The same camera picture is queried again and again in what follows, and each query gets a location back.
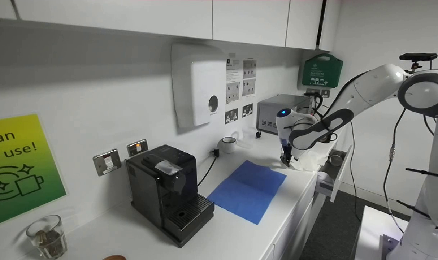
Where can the white wall cabinets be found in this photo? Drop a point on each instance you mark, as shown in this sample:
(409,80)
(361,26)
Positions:
(132,14)

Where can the glass tumbler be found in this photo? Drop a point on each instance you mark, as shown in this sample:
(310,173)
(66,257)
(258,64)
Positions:
(48,238)

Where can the white paper towel dispenser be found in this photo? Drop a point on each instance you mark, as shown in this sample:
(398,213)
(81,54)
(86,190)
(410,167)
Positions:
(199,86)

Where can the steel wall switch plate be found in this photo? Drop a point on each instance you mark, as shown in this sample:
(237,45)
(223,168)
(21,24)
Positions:
(107,162)
(137,147)

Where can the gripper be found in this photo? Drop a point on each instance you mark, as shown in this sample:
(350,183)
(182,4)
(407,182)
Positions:
(286,150)

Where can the green first aid kit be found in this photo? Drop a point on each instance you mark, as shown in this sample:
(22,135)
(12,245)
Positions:
(321,71)

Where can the steel bowl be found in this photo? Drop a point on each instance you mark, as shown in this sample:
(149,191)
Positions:
(336,159)

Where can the white napkins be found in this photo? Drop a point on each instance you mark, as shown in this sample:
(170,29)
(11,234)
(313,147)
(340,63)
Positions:
(311,160)

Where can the silver toaster appliance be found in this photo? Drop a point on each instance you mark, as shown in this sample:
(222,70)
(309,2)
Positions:
(273,113)

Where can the white mug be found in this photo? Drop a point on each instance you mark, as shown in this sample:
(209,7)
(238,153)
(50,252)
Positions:
(227,144)

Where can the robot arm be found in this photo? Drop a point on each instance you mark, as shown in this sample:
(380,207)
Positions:
(370,86)

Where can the camera on mount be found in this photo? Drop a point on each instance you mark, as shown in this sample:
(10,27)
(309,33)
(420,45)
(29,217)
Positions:
(417,57)

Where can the clear plastic container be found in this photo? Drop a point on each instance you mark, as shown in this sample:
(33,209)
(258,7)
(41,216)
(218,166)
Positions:
(246,137)

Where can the green yellow poster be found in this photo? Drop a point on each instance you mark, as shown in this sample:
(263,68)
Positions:
(16,169)

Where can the brown round object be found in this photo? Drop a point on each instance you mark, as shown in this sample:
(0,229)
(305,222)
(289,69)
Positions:
(114,258)

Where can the white drawer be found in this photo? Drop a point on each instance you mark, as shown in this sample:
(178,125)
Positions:
(343,173)

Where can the white cup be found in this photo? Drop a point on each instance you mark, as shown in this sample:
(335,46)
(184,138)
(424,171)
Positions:
(324,177)

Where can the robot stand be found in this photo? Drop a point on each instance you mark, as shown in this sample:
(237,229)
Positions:
(374,231)

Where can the steel wall socket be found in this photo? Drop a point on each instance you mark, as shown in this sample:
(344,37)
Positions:
(325,93)

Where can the black coffee machine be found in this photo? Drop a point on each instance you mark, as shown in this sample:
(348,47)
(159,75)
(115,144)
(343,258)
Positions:
(161,187)

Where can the blue placemat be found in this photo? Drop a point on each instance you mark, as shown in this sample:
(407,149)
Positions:
(247,189)

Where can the dark wall socket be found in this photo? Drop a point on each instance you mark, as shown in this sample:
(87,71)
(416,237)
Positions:
(247,110)
(231,116)

